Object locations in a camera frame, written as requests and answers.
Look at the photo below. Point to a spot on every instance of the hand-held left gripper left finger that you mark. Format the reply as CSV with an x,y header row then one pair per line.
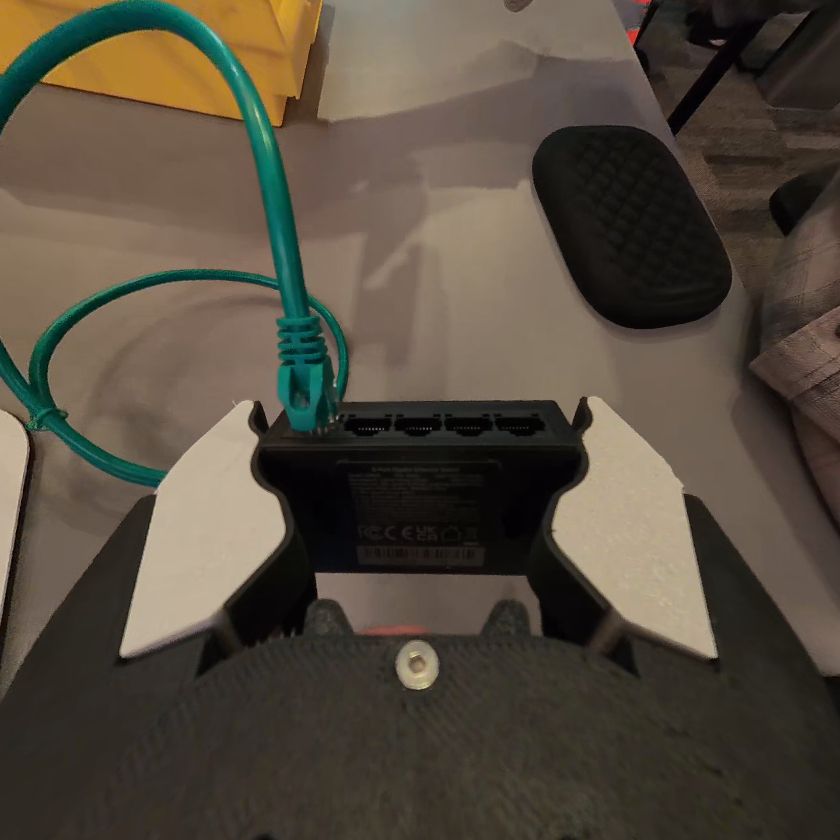
x,y
203,525

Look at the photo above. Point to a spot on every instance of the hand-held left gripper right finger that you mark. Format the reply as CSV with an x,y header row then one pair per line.
x,y
630,525

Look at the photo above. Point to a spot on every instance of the black ethernet port block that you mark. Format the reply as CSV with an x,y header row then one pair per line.
x,y
420,499

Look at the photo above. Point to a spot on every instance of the white base clear stand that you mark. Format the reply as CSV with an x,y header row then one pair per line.
x,y
10,492

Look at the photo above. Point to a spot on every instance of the black mesh pad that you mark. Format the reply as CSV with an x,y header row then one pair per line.
x,y
630,223

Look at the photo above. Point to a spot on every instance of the black metal leg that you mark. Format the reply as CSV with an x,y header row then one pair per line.
x,y
715,72

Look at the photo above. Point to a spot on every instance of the yellow plastic bin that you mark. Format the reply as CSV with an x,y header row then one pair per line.
x,y
131,65

